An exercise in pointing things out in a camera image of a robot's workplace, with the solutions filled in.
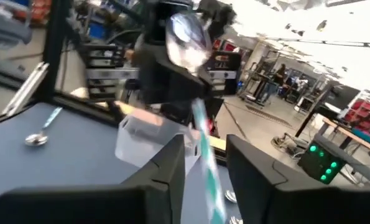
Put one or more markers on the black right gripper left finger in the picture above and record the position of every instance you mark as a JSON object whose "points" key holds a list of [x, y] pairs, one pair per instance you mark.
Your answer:
{"points": [[125, 205]]}

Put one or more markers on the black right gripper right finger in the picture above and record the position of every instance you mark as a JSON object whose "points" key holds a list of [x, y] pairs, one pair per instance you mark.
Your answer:
{"points": [[281, 205]]}

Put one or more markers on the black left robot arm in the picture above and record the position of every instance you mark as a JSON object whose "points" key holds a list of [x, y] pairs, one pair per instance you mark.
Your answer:
{"points": [[155, 21]]}

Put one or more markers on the blue box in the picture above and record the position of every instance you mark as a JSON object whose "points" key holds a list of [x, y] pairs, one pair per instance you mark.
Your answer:
{"points": [[96, 31]]}

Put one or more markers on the black box with green lights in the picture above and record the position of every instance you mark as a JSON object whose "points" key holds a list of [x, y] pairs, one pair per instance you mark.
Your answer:
{"points": [[321, 161]]}

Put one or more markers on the white plastic bin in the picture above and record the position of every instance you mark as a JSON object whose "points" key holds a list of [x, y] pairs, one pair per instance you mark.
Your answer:
{"points": [[141, 140]]}

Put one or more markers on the black pole stand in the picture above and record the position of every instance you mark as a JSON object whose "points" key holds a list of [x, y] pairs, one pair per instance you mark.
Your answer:
{"points": [[312, 115]]}

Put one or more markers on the wooden workbench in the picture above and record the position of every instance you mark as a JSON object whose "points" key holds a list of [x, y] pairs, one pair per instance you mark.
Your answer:
{"points": [[349, 133]]}

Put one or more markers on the grey office chair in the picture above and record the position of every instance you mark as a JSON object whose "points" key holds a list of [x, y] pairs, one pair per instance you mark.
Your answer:
{"points": [[7, 28]]}

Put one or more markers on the red storage bins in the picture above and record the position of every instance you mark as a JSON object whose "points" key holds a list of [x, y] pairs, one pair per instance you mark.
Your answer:
{"points": [[363, 112]]}

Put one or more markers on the person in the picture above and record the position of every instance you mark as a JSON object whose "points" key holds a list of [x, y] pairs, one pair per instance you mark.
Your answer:
{"points": [[278, 79]]}

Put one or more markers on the black table edge frame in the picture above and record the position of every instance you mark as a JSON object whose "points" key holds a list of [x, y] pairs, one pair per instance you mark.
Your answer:
{"points": [[88, 107]]}

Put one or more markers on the black frame post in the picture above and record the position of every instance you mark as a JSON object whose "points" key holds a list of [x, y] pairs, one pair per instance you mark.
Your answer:
{"points": [[54, 46]]}

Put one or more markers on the aluminium frame bracket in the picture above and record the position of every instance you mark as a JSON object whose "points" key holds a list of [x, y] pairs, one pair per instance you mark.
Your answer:
{"points": [[26, 88]]}

